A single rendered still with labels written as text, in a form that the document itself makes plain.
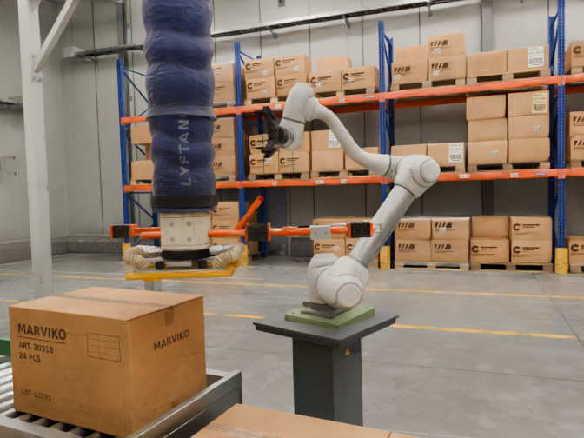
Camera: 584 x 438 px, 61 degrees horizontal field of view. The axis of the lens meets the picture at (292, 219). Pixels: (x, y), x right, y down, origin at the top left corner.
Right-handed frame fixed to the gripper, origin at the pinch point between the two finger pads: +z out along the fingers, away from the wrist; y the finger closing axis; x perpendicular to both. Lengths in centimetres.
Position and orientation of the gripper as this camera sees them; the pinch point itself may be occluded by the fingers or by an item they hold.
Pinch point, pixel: (259, 129)
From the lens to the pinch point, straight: 189.5
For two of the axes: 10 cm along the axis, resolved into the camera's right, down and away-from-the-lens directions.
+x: -9.4, 0.1, 3.4
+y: 0.3, 10.0, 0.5
